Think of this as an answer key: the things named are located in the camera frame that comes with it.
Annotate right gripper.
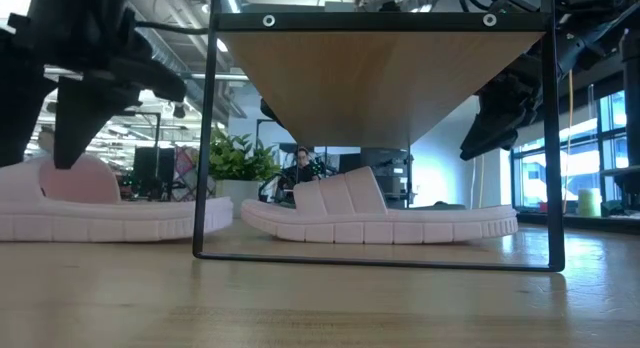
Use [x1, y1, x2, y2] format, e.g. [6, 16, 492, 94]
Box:
[459, 52, 545, 162]

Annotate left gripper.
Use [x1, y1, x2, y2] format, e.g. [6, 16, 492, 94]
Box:
[0, 12, 154, 171]

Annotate pink slide sandal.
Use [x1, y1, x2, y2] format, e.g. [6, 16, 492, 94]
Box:
[240, 165, 520, 245]
[0, 152, 234, 243]

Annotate black equipment cabinet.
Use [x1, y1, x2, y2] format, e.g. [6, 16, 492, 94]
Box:
[339, 147, 415, 210]

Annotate black monitor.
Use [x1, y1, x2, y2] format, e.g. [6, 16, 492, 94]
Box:
[131, 146, 176, 200]

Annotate pale green roll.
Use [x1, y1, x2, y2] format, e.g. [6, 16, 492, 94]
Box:
[577, 187, 603, 218]

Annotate colourful patterned quilt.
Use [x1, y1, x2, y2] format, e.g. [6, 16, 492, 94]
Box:
[172, 146, 204, 202]

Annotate person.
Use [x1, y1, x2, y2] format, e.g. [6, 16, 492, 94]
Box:
[279, 146, 324, 192]

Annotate green potted plant white pot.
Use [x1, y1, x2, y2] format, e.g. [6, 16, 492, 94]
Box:
[207, 127, 282, 220]

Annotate wooden shelf black metal frame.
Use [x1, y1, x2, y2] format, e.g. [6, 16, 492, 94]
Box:
[192, 0, 566, 273]

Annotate black table frame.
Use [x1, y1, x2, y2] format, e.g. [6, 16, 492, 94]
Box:
[514, 207, 640, 235]

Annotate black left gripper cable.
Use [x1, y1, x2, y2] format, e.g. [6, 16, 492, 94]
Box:
[133, 18, 211, 37]

